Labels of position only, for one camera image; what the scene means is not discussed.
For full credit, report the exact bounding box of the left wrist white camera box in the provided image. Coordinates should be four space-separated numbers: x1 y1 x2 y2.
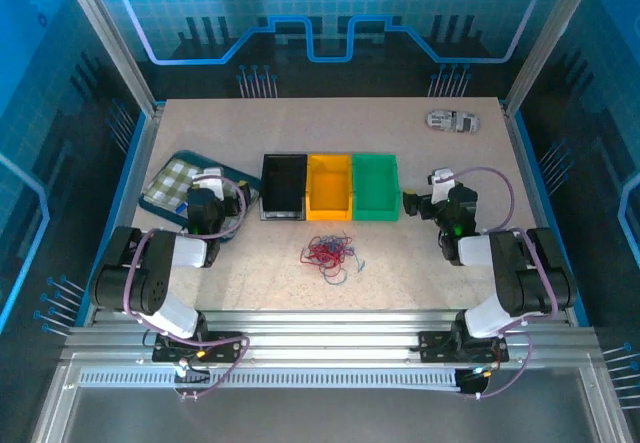
191 166 225 203

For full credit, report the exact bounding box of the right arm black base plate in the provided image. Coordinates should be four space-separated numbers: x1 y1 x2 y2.
417 330 510 364

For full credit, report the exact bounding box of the black plastic bin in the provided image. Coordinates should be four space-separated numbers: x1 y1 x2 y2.
259 152 309 222

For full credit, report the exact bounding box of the slotted grey cable duct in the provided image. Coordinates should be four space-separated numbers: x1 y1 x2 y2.
78 370 462 390

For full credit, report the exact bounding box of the aluminium frame post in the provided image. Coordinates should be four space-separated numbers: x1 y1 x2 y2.
55 0 167 117
502 0 604 117

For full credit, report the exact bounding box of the thin blue cable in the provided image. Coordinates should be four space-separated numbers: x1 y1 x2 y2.
312 232 370 287

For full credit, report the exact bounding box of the green white checkered cloth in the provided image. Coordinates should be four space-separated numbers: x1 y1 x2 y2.
142 157 251 222

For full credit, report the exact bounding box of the green plastic bin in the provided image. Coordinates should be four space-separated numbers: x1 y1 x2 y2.
351 153 401 223

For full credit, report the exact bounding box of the yellow plastic bin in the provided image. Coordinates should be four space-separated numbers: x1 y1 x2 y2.
305 153 354 222

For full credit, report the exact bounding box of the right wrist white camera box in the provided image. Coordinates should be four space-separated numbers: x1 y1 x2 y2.
426 166 454 203

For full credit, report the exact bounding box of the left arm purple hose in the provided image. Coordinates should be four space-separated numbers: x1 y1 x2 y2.
122 175 251 400

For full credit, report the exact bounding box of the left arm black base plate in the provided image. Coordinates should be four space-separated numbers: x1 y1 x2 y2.
151 330 247 364

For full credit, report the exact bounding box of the right arm purple hose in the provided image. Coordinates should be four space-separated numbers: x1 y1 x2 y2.
433 166 561 400

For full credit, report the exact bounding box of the checkered cloth tray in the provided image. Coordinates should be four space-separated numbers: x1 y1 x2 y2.
138 150 261 229

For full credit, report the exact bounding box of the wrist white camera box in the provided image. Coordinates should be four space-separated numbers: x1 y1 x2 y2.
426 166 454 203
191 166 225 203

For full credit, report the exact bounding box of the left aluminium frame post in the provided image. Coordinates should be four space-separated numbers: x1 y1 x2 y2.
55 0 167 117

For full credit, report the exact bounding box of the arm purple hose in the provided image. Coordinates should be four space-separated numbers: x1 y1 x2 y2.
433 166 561 400
122 175 251 400

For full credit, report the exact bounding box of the aluminium mounting rail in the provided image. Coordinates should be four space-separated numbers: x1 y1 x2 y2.
59 310 601 364

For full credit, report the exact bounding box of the right aluminium frame post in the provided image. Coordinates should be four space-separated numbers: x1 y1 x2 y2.
502 0 604 117

